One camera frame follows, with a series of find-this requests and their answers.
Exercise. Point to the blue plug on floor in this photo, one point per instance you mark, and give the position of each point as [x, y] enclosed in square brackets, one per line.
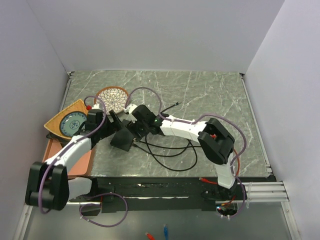
[165, 232]

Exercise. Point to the red plug on floor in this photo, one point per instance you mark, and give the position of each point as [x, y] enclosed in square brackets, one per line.
[149, 236]

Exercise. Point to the blue patterned plate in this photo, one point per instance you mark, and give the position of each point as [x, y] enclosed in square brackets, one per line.
[71, 122]

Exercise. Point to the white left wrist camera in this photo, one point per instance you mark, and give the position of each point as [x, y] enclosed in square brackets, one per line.
[97, 106]

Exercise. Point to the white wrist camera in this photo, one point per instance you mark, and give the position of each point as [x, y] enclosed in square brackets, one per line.
[130, 108]
[97, 106]

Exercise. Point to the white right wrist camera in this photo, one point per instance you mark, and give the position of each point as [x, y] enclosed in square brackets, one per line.
[130, 108]

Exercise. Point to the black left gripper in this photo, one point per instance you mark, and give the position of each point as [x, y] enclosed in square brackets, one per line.
[113, 126]

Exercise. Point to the floral bowl with brown rim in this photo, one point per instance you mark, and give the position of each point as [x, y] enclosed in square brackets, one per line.
[114, 98]

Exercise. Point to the black network switch box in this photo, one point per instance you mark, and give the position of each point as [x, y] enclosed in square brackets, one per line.
[123, 139]

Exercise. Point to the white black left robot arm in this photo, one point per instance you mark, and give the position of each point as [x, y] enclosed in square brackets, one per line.
[48, 186]

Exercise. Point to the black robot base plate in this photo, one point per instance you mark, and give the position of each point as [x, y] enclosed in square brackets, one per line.
[121, 204]

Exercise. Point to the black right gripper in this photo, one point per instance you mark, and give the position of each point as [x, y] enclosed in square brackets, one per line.
[132, 126]

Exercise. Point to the woven bamboo fan tray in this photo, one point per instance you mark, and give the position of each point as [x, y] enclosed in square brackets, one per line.
[53, 125]

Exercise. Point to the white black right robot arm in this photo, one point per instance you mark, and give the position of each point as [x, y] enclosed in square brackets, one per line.
[215, 141]

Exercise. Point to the terracotta rectangular tray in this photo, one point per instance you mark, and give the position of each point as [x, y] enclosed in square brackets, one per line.
[83, 167]

